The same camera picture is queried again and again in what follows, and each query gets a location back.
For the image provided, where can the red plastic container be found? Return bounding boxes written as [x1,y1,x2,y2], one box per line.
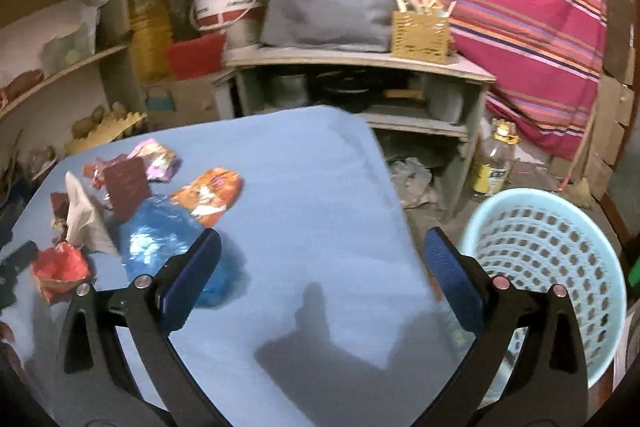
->
[162,32,228,80]

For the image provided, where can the wooden shelf unit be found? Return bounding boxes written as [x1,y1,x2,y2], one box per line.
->
[215,46,496,218]

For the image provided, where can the cardboard wall pieces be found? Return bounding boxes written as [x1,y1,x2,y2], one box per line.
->
[582,52,637,202]

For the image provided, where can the light blue table cloth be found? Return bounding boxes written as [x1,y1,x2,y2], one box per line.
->
[0,104,441,427]

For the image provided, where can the straw broom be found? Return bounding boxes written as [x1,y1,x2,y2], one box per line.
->
[557,157,595,208]

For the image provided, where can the orange snack wrapper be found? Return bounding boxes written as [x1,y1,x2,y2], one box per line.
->
[170,167,243,229]

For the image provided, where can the maroon wrapper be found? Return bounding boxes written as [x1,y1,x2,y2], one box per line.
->
[102,156,152,223]

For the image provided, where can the small metal pot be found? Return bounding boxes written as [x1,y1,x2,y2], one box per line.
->
[270,74,308,108]

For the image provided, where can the wooden utensil holder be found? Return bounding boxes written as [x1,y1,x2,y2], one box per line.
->
[391,9,451,65]

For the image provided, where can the crumpled clear plastic bag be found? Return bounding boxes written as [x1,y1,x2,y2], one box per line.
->
[390,157,436,208]

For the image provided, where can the white cup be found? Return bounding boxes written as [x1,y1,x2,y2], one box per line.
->
[430,79,466,122]

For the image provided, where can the light blue plastic basket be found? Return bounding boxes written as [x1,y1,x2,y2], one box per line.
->
[460,188,628,390]

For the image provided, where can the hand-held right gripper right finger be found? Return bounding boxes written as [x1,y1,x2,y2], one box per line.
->
[424,227,591,427]

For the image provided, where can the pile of potatoes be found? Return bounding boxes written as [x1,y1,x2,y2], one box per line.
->
[72,102,128,140]

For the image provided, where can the black pan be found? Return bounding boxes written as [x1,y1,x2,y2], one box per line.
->
[315,74,386,112]

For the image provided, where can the red crumpled wrapper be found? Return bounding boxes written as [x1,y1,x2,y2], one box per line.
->
[31,242,93,303]

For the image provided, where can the brown cardboard box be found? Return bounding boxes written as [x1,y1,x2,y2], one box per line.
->
[142,77,221,130]

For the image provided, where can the blue foil wrapper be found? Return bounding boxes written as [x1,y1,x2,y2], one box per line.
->
[119,197,241,308]

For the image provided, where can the white crumpled paper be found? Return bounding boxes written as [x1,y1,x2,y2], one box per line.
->
[64,171,121,258]

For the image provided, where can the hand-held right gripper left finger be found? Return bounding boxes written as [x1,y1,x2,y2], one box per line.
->
[55,227,236,427]

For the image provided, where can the white plastic bucket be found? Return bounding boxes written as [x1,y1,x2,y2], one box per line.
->
[189,0,266,50]

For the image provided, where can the pink holographic wrapper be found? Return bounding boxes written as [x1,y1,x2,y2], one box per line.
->
[127,139,182,182]

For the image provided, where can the bunch of wooden sticks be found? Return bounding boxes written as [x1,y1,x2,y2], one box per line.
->
[395,0,458,16]

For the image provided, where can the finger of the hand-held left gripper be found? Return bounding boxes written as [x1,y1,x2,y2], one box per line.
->
[0,241,39,280]

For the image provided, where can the yellow oil jug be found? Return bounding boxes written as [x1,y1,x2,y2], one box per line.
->
[126,0,173,82]

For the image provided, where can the wooden wall shelves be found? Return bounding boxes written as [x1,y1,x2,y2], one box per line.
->
[0,0,132,120]

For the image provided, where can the yellow cardboard tray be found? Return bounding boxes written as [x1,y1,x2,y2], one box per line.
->
[65,112,148,155]

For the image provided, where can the yellow label plastic bottle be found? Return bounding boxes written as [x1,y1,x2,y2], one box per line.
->
[472,119,518,198]

